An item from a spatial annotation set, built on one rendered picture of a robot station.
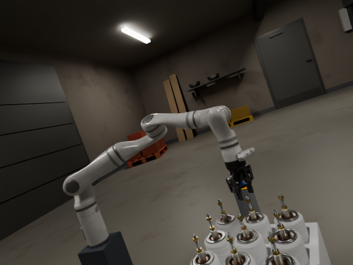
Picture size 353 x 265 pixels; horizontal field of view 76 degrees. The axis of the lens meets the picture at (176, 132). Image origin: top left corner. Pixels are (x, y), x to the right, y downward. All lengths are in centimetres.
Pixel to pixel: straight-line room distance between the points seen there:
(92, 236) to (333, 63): 729
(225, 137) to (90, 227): 69
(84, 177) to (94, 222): 20
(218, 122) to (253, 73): 659
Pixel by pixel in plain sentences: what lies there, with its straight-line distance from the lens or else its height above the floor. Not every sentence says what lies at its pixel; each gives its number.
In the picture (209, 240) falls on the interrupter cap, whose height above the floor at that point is 25.
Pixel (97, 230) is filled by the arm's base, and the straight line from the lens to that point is 113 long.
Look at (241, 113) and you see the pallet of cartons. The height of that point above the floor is 27.
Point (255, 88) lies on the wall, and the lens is 736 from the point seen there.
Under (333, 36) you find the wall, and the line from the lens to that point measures 778.
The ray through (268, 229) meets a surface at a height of 21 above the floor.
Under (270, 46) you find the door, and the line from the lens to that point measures 744.
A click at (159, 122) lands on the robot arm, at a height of 72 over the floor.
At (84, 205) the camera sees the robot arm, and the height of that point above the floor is 49.
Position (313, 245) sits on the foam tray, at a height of 18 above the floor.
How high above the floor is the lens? 70
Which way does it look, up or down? 3 degrees down
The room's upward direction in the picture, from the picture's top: 20 degrees counter-clockwise
